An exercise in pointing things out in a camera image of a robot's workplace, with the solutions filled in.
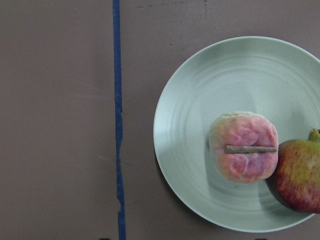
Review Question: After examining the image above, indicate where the pink yellow peach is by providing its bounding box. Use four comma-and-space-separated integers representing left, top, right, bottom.
208, 111, 278, 183

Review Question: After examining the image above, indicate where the red yellow pomegranate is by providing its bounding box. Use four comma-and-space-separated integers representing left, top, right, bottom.
266, 128, 320, 214

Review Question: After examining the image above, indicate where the green plate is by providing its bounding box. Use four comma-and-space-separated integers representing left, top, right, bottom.
153, 36, 320, 233

